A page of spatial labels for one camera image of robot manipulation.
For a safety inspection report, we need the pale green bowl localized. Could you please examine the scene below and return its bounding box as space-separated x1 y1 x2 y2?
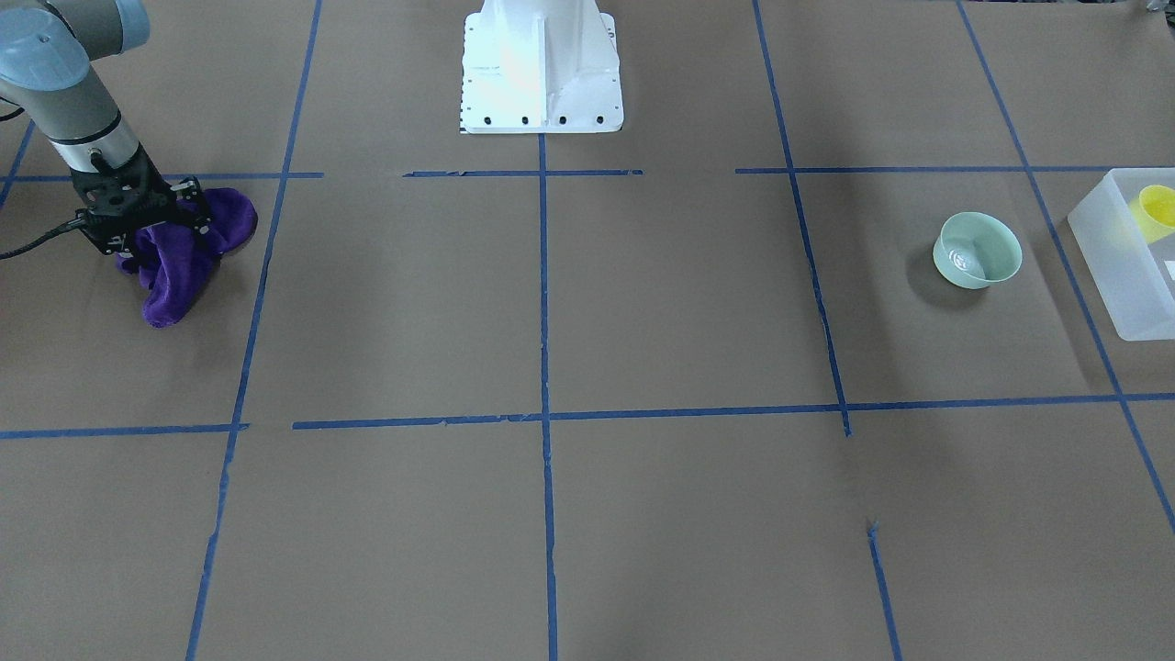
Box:
932 213 1023 290

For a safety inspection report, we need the yellow plastic cup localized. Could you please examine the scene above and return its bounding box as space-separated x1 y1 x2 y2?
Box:
1128 186 1174 244

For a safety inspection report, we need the translucent plastic storage box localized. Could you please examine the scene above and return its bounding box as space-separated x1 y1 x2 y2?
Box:
1067 167 1174 342

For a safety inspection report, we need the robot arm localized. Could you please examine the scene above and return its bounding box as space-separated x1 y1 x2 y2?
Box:
1 1 212 256

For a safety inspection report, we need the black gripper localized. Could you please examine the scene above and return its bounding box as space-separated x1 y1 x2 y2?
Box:
71 147 212 255

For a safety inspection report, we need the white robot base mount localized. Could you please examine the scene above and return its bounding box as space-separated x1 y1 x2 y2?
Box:
459 1 625 135

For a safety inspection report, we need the purple cloth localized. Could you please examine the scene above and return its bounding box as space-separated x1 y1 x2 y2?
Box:
115 187 259 328

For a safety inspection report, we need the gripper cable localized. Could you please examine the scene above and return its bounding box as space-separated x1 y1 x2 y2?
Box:
0 213 93 261

